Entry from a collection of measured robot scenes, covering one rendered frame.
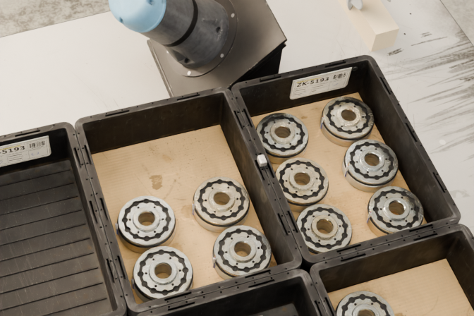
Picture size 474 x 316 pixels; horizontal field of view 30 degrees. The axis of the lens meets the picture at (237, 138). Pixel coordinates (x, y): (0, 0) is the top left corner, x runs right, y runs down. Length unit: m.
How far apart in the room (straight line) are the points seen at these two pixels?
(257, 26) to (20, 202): 0.58
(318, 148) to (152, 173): 0.33
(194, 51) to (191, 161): 0.25
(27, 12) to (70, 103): 1.19
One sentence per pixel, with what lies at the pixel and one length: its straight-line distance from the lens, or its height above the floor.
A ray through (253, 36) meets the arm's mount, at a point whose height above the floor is 0.90.
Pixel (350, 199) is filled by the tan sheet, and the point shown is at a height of 0.83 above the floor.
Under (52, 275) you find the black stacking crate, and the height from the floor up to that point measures 0.83.
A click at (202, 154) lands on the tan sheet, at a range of 1.70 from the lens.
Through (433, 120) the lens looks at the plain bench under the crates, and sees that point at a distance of 2.00.
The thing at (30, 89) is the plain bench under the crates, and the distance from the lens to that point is 1.98.
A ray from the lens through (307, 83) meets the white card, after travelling 1.74.
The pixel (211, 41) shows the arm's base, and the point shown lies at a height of 0.88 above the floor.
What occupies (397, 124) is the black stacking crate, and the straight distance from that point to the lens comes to 1.70.
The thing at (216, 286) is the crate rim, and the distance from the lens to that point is 1.45.
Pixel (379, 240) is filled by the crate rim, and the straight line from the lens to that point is 1.53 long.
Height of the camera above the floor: 2.23
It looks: 54 degrees down
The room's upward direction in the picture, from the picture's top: 7 degrees clockwise
